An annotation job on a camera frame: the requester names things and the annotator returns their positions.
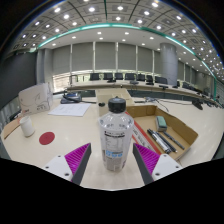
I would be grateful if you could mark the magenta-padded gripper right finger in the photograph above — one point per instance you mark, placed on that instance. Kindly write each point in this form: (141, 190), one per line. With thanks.
(146, 159)

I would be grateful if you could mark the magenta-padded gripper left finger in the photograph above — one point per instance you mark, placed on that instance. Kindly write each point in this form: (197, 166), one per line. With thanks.
(77, 159)

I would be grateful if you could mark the clear plastic bottle black cap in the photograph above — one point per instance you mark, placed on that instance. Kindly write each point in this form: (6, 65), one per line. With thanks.
(115, 140)

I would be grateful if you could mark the white marker black cap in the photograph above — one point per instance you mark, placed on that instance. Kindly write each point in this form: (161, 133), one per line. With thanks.
(159, 141)

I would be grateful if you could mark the black marker pen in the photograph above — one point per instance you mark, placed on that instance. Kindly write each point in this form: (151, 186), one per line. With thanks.
(174, 140)
(166, 141)

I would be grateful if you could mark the flat round red coaster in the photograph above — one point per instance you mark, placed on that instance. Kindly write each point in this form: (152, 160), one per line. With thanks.
(46, 138)

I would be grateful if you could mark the grey-green whiteboard eraser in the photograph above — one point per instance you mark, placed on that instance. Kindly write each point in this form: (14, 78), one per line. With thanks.
(161, 123)

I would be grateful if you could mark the open brown box red edge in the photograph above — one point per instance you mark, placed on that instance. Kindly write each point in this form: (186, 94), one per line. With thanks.
(181, 130)

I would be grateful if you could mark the white printed paper sheet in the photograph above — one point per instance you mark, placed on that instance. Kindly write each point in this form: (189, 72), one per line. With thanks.
(70, 109)

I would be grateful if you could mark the black pouch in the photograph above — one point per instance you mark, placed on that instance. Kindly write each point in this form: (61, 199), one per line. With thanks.
(71, 97)

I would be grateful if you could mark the long curved conference desk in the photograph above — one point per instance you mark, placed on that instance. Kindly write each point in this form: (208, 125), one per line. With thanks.
(146, 88)

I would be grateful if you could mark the large white cardboard box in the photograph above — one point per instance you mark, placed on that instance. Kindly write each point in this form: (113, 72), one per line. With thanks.
(35, 99)

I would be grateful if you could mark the row of black office chairs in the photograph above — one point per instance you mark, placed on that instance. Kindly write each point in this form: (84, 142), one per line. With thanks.
(126, 76)

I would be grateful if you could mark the group of ceiling lights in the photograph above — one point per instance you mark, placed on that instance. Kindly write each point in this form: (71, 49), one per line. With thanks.
(91, 9)

